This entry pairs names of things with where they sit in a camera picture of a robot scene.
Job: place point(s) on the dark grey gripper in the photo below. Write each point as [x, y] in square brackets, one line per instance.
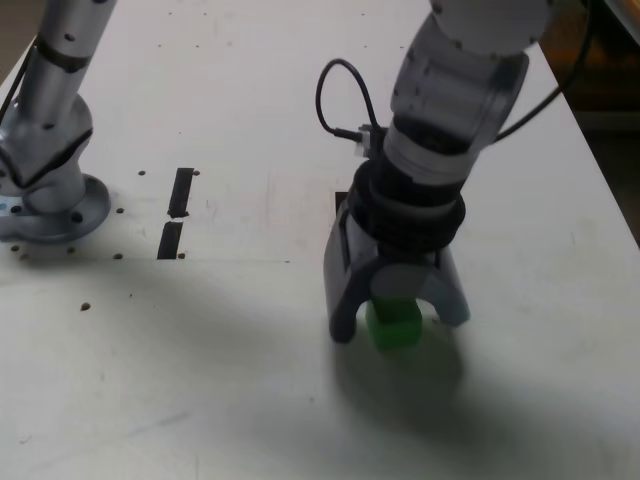
[405, 256]

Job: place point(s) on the green cube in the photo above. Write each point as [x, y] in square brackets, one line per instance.
[395, 330]

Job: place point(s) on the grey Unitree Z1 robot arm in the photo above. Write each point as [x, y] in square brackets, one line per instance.
[460, 100]

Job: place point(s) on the black tape square outline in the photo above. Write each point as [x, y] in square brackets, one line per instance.
[340, 197]

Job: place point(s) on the black tape strip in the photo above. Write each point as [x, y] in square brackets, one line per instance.
[180, 192]

